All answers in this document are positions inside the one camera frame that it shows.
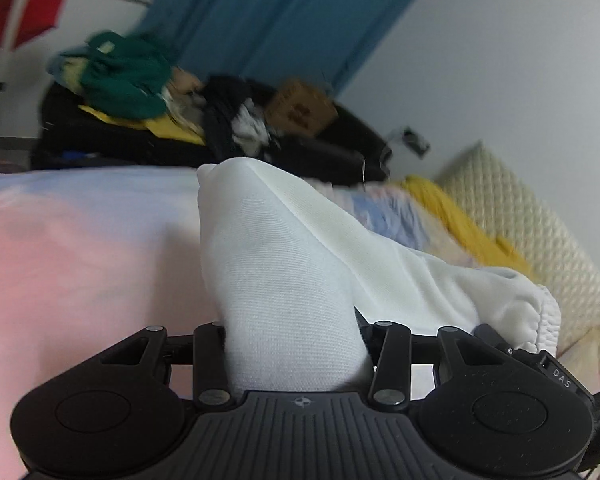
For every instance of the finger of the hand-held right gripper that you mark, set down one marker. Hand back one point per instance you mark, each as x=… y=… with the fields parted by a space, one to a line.
x=490 y=336

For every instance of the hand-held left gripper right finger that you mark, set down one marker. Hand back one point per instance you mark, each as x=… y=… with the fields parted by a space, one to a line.
x=392 y=355

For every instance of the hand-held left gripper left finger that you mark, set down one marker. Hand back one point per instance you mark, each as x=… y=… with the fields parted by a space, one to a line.
x=210 y=355

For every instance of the white pants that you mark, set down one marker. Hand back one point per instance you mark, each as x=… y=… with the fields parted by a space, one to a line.
x=280 y=270

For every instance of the yellow cloth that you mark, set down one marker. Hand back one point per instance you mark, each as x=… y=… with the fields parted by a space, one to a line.
x=460 y=215

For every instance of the cream textured pillow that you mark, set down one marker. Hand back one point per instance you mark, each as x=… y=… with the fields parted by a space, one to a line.
x=530 y=210

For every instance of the pastel bed blanket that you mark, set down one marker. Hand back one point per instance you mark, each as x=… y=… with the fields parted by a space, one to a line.
x=80 y=260

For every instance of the black sofa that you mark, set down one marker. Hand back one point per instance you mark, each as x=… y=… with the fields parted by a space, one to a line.
x=320 y=160

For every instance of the white patterned garment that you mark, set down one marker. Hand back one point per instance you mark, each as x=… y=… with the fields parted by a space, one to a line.
x=250 y=130

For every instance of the yellow garment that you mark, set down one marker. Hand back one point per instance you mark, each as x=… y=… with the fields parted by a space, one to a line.
x=165 y=127

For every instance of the black clothing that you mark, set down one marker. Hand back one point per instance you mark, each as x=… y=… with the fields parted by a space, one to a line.
x=225 y=100

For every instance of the brown paper bag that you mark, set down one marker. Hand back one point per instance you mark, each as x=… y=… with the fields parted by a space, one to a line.
x=300 y=107

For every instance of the beige cloth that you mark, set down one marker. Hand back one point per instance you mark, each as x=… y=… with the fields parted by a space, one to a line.
x=182 y=90

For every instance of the green garment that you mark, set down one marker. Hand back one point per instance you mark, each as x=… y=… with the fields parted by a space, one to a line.
x=125 y=80

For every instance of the olive cloth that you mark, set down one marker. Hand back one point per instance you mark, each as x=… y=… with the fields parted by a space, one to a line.
x=74 y=77

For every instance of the blue-grey garment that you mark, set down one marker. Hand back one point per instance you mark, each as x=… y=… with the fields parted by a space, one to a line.
x=65 y=60

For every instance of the blue curtain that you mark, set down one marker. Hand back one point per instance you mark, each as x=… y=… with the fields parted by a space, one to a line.
x=280 y=10

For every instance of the red garment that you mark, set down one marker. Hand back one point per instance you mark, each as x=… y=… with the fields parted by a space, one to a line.
x=35 y=10

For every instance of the wall outlet with plug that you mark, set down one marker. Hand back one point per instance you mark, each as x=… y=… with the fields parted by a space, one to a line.
x=415 y=141

